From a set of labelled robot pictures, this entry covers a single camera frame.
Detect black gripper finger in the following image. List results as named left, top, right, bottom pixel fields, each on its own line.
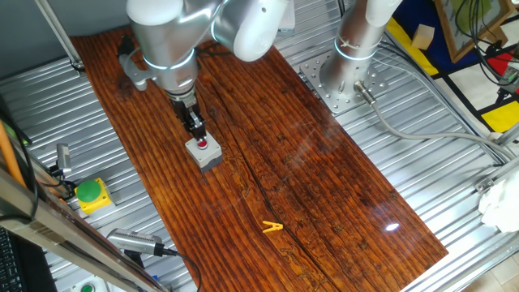
left=190, top=111, right=208, bottom=143
left=182, top=116, right=198, bottom=139

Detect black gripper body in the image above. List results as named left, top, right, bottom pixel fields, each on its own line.
left=169, top=92, right=200, bottom=125

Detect grey box red push button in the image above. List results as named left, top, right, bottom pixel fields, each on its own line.
left=184, top=135, right=224, bottom=174

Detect yellow box green mushroom button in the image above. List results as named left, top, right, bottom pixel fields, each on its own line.
left=74, top=177, right=114, bottom=216

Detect grey box green flat button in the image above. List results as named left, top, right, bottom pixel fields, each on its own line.
left=71, top=277, right=109, bottom=292

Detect glossy wood grain board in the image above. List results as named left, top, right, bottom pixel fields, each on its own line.
left=69, top=24, right=449, bottom=292

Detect yellow clothespin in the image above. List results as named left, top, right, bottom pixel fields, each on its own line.
left=261, top=220, right=284, bottom=234

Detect slanted metal pole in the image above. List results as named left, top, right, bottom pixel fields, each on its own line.
left=34, top=0, right=87, bottom=76

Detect orange rod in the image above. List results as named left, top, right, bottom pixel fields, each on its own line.
left=0, top=120, right=28, bottom=188

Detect black keyboard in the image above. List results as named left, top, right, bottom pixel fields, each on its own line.
left=0, top=226, right=25, bottom=292

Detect blue yellow patterned mat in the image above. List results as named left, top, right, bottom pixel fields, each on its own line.
left=384, top=0, right=519, bottom=135

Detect small wooden block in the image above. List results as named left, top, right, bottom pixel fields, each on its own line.
left=411, top=23, right=435, bottom=50

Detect white crumpled cloth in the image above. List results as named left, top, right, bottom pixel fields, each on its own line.
left=477, top=170, right=519, bottom=234

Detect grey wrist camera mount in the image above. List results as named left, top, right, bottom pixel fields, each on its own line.
left=118, top=52, right=157, bottom=92

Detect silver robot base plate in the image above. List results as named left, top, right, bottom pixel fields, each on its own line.
left=299, top=50, right=391, bottom=115

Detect silver ribbed depth camera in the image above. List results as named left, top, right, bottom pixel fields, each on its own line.
left=55, top=143, right=73, bottom=176
left=106, top=227, right=165, bottom=257

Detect black camera stand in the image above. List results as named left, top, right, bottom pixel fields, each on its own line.
left=123, top=249, right=145, bottom=269

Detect black usb camera cable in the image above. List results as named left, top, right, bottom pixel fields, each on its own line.
left=161, top=247, right=203, bottom=292

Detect aluminium frame bar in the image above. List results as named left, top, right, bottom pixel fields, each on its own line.
left=0, top=165, right=169, bottom=292

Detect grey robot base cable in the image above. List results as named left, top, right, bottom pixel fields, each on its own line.
left=353, top=79, right=519, bottom=161

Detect wooden picture frame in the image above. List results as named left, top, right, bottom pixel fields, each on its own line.
left=432, top=0, right=519, bottom=64

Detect metal corner bracket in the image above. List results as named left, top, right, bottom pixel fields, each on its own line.
left=474, top=177, right=496, bottom=194

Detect tangled black cables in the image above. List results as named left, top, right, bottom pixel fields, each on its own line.
left=453, top=0, right=519, bottom=88

